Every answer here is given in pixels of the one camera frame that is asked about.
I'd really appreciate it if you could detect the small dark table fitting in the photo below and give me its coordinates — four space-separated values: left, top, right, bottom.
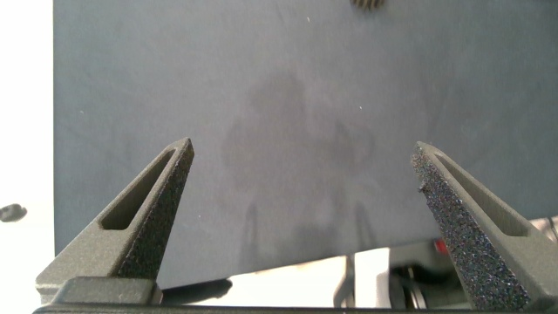
0 202 28 223

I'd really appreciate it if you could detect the dark grey mat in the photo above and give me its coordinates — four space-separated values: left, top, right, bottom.
52 0 558 290

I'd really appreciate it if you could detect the small steel planetary gear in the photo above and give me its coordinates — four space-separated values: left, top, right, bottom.
350 0 387 12

